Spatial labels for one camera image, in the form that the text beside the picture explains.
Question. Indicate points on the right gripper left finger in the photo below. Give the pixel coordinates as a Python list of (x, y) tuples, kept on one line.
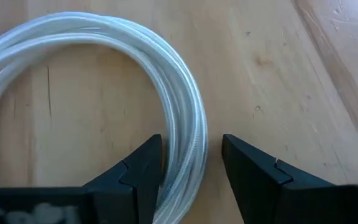
[(135, 186)]

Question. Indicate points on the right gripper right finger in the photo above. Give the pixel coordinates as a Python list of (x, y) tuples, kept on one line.
[(253, 186)]

